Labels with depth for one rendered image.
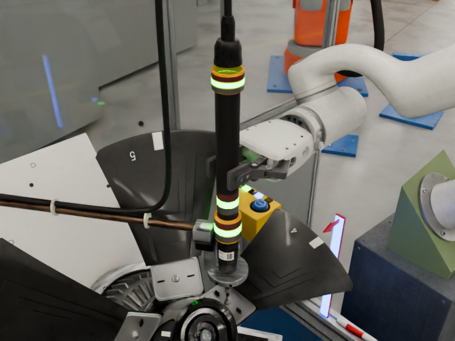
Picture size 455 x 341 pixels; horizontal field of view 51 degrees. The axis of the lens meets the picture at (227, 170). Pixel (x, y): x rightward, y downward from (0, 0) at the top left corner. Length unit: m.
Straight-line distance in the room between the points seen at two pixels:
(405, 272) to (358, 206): 1.79
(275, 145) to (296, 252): 0.32
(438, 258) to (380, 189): 2.01
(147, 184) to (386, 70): 0.43
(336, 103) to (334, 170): 2.64
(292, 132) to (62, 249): 0.51
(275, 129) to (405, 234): 0.70
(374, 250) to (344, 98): 0.66
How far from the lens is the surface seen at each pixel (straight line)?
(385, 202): 3.23
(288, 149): 0.71
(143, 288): 0.92
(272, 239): 0.99
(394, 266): 1.39
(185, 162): 0.83
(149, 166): 0.84
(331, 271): 0.98
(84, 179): 1.03
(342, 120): 0.83
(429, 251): 1.37
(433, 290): 1.36
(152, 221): 0.79
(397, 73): 0.77
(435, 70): 0.76
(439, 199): 1.34
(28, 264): 0.70
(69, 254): 1.00
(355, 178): 3.41
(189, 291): 0.83
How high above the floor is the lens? 1.85
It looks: 33 degrees down
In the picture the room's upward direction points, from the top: straight up
